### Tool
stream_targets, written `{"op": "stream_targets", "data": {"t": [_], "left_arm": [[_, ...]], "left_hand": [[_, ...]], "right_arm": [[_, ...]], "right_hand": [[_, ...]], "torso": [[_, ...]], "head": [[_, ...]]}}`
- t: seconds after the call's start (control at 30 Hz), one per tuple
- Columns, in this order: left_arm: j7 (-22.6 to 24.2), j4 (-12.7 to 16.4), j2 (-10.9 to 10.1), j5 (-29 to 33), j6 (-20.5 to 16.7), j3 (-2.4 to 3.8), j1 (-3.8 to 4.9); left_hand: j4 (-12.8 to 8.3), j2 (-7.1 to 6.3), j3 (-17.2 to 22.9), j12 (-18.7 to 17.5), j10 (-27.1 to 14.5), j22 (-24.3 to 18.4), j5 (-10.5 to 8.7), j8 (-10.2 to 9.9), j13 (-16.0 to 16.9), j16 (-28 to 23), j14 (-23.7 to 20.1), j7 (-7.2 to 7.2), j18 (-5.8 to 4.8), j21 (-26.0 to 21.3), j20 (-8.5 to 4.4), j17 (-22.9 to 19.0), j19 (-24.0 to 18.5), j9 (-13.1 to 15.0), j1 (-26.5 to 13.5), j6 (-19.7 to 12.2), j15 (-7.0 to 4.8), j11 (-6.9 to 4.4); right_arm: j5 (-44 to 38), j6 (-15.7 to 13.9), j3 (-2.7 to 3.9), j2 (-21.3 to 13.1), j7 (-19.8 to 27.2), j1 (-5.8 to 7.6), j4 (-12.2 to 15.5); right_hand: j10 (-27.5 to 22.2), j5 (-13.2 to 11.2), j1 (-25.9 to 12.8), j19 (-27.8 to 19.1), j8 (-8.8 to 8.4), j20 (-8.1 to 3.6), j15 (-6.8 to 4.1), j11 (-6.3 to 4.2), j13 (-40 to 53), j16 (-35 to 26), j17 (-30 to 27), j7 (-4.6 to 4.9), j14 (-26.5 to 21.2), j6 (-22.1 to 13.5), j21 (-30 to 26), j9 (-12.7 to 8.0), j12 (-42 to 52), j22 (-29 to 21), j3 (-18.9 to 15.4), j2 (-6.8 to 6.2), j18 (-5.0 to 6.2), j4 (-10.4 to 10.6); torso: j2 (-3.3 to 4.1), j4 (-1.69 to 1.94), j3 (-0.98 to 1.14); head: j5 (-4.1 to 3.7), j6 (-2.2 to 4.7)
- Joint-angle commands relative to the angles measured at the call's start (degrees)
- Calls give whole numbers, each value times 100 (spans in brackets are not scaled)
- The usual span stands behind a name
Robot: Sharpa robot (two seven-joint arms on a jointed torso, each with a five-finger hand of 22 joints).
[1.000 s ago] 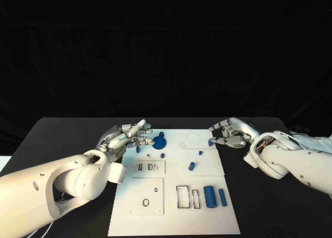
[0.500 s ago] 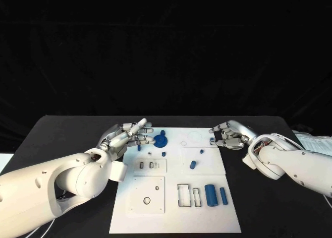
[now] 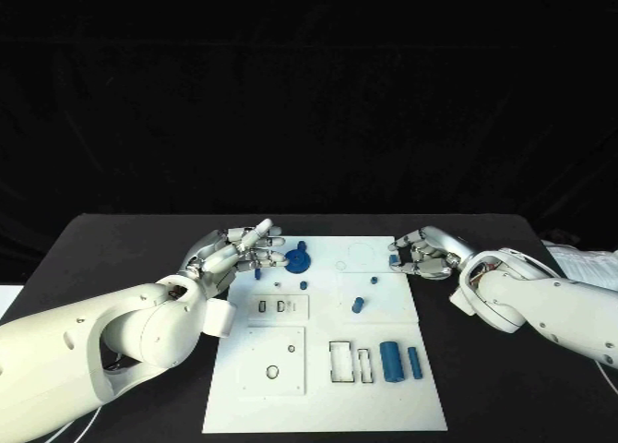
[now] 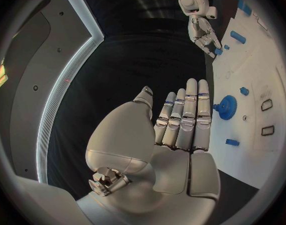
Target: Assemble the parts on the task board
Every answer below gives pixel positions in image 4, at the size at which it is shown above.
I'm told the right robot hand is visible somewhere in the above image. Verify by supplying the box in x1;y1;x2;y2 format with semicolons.
187;15;223;59

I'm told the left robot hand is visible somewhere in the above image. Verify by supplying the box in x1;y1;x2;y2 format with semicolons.
76;78;222;225

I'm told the white task board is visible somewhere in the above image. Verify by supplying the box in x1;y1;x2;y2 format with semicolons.
207;2;286;190

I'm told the short blue cylinder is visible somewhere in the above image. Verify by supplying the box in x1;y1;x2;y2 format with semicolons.
229;30;247;45

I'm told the long blue cylinder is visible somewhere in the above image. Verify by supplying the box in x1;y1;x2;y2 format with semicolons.
236;0;253;16

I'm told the blue plug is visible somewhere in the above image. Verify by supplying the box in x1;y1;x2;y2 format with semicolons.
224;138;240;147

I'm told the blue gear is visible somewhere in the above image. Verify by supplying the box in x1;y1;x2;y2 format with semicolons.
212;94;238;121

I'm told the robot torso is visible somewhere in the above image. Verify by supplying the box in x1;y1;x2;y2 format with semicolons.
0;0;105;185

